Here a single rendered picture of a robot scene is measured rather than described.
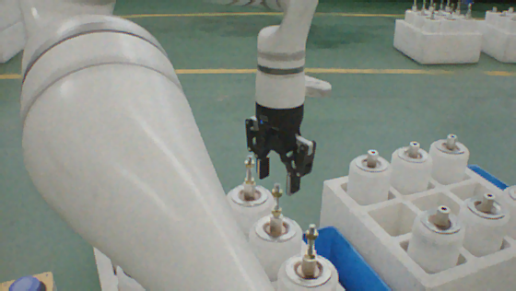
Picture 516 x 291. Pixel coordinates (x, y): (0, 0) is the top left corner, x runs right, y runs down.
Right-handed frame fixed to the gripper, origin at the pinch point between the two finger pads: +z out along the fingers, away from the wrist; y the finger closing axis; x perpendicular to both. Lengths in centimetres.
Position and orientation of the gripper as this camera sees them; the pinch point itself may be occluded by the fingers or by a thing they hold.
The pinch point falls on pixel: (277, 179)
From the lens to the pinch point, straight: 76.4
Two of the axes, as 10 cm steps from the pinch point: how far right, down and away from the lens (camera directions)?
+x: 7.5, -3.0, 5.9
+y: 6.6, 3.4, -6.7
